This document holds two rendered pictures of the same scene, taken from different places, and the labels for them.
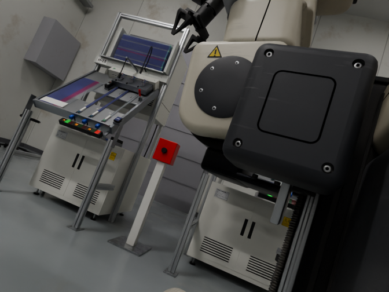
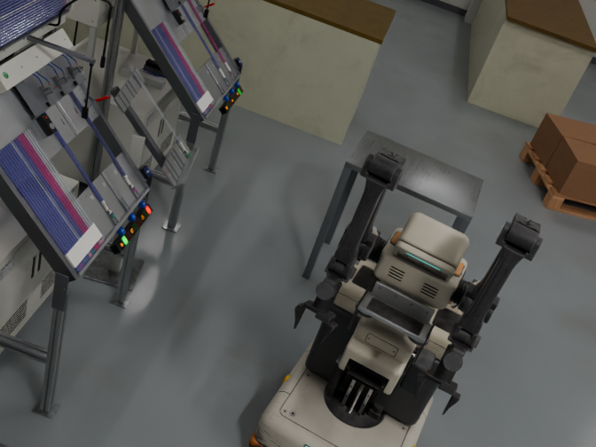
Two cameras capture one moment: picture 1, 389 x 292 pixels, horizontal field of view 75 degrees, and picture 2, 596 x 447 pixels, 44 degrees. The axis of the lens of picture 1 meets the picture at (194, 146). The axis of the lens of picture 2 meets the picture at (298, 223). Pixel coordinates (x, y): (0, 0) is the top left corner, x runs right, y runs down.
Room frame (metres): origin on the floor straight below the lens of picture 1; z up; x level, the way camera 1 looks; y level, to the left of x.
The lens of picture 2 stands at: (1.31, 1.89, 2.57)
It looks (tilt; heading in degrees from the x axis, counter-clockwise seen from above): 34 degrees down; 259
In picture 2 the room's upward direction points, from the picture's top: 20 degrees clockwise
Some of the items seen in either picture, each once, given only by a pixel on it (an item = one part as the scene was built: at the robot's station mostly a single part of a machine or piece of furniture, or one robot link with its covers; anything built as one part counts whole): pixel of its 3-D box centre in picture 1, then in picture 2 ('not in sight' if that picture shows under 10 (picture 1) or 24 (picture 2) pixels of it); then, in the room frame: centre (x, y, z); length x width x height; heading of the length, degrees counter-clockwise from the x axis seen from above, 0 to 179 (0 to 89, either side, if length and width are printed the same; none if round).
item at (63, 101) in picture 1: (101, 136); not in sight; (2.30, 0.81, 0.66); 1.01 x 0.73 x 1.31; 167
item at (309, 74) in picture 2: not in sight; (221, 21); (1.34, -3.75, 0.44); 2.51 x 0.81 x 0.88; 166
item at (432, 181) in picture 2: not in sight; (390, 229); (0.14, -1.46, 0.40); 0.70 x 0.45 x 0.80; 160
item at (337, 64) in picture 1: (249, 130); (388, 369); (0.41, -0.07, 0.68); 0.28 x 0.27 x 0.25; 156
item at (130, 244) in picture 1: (150, 192); not in sight; (1.87, 0.18, 0.39); 0.24 x 0.24 x 0.78; 77
